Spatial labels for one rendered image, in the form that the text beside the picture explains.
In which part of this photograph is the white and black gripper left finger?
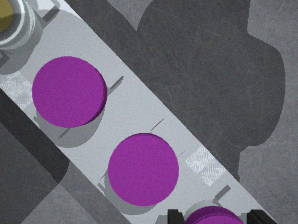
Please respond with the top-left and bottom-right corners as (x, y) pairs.
(168, 209), (185, 224)

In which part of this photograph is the clear threaded tube neck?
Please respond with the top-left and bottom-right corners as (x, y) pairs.
(0, 0), (35, 50)

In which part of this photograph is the grey tube rack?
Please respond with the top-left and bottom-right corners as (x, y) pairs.
(0, 0), (278, 224)

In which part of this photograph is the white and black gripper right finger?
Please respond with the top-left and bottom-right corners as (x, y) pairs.
(247, 210), (277, 224)

